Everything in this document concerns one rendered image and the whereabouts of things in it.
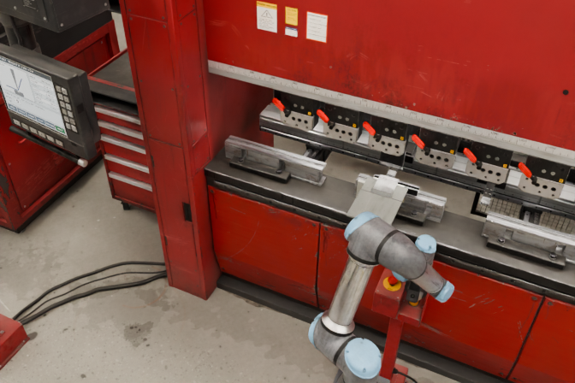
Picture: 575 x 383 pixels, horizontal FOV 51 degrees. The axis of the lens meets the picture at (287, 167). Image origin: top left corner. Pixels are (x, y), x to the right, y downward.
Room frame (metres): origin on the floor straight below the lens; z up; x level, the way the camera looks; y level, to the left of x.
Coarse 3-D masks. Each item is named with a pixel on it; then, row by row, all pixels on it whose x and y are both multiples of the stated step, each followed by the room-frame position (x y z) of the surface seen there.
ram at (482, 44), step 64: (256, 0) 2.20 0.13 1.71; (320, 0) 2.09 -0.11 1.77; (384, 0) 1.99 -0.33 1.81; (448, 0) 1.90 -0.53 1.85; (512, 0) 1.82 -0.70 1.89; (256, 64) 2.20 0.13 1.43; (320, 64) 2.09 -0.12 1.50; (384, 64) 1.98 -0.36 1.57; (448, 64) 1.88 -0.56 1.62; (512, 64) 1.80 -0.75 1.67; (448, 128) 1.86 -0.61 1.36; (512, 128) 1.77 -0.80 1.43
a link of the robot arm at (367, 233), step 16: (352, 224) 1.33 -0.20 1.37; (368, 224) 1.31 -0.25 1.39; (384, 224) 1.31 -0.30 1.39; (352, 240) 1.30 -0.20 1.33; (368, 240) 1.27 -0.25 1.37; (384, 240) 1.25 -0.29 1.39; (352, 256) 1.27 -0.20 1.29; (368, 256) 1.26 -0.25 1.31; (352, 272) 1.26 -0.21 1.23; (368, 272) 1.26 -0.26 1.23; (352, 288) 1.24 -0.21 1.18; (336, 304) 1.24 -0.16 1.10; (352, 304) 1.22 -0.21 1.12; (320, 320) 1.24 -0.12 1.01; (336, 320) 1.21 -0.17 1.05; (352, 320) 1.22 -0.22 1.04; (320, 336) 1.20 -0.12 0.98; (336, 336) 1.18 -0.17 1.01; (352, 336) 1.20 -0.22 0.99
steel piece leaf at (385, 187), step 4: (380, 180) 1.98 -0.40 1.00; (384, 180) 1.98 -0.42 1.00; (388, 180) 1.98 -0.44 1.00; (376, 184) 1.96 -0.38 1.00; (380, 184) 1.96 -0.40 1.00; (384, 184) 1.96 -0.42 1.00; (388, 184) 1.96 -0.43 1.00; (392, 184) 1.96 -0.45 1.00; (396, 184) 1.96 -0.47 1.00; (372, 188) 1.90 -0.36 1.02; (376, 188) 1.93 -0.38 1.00; (380, 188) 1.93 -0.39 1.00; (384, 188) 1.93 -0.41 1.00; (388, 188) 1.93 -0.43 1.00; (392, 188) 1.93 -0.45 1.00; (376, 192) 1.89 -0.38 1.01; (380, 192) 1.89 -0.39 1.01; (384, 192) 1.88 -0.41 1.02; (388, 192) 1.90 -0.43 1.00; (392, 192) 1.90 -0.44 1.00; (384, 196) 1.88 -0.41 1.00; (388, 196) 1.87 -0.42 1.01
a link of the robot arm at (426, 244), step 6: (426, 234) 1.57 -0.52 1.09; (420, 240) 1.54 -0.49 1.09; (426, 240) 1.54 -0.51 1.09; (432, 240) 1.54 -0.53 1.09; (420, 246) 1.52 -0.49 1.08; (426, 246) 1.51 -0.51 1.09; (432, 246) 1.51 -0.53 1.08; (426, 252) 1.50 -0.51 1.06; (432, 252) 1.51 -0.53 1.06; (426, 258) 1.49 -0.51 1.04; (432, 258) 1.52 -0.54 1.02
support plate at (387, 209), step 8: (368, 184) 1.96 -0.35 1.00; (360, 192) 1.90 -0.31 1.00; (368, 192) 1.90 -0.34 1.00; (400, 192) 1.90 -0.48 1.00; (360, 200) 1.85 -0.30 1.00; (368, 200) 1.85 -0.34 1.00; (376, 200) 1.85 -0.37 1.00; (384, 200) 1.85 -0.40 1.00; (392, 200) 1.85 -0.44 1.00; (400, 200) 1.86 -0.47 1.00; (352, 208) 1.81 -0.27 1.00; (360, 208) 1.81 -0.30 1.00; (368, 208) 1.81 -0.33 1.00; (376, 208) 1.81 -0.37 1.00; (384, 208) 1.81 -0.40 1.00; (392, 208) 1.81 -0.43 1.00; (352, 216) 1.76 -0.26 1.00; (384, 216) 1.76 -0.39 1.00; (392, 216) 1.76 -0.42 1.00
